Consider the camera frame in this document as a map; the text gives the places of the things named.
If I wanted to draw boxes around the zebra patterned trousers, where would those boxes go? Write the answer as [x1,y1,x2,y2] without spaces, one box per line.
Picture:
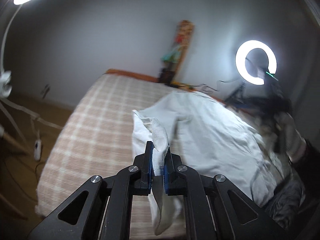
[263,176,305,231]

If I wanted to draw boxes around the ring light cable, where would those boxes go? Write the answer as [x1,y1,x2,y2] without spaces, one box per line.
[195,78,241,93]

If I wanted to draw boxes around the right gloved hand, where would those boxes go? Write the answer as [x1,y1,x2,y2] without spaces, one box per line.
[276,112,306,164]

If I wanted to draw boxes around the black small tripod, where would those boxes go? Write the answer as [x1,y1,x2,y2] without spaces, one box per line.
[225,82,246,107]

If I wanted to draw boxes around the white power strip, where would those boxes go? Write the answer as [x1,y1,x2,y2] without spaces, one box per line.
[34,139,42,161]

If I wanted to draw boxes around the white shirt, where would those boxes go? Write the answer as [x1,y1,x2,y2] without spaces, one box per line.
[132,92,281,235]

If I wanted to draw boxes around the white clip desk lamp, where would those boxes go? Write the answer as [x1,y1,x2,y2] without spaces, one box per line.
[1,0,36,98]

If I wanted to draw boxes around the folded tripod with colourful scarf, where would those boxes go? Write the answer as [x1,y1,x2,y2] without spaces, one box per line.
[158,20,194,86]

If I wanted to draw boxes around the checkered beige blanket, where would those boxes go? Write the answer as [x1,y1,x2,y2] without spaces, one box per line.
[35,74,183,216]

